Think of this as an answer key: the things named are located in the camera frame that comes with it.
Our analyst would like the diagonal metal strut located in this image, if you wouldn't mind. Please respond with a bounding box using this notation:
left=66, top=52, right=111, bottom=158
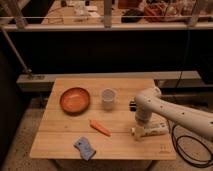
left=0, top=26, right=32, bottom=77

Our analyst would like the orange wooden bowl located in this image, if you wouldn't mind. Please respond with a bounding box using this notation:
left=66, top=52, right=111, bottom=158
left=59, top=87, right=90, bottom=115

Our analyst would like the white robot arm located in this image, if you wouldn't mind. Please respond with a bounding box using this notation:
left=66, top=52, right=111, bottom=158
left=134, top=87, right=213, bottom=142

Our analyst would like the clear plastic bottle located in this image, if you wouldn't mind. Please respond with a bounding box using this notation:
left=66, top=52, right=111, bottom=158
left=131, top=123, right=169, bottom=141

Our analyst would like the grey metal beam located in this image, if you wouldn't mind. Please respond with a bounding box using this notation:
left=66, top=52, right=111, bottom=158
left=16, top=71, right=200, bottom=92

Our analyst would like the black cable on floor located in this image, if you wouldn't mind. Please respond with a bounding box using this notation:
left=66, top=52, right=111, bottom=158
left=166, top=119, right=213, bottom=169

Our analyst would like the orange carrot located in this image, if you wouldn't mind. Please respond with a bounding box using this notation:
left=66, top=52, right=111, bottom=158
left=89, top=120, right=111, bottom=137

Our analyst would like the small black rectangular object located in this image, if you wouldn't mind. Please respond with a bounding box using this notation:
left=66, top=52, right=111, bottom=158
left=129, top=100, right=137, bottom=112

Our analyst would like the translucent plastic cup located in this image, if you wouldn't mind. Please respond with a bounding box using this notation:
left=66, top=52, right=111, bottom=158
left=101, top=88, right=116, bottom=110

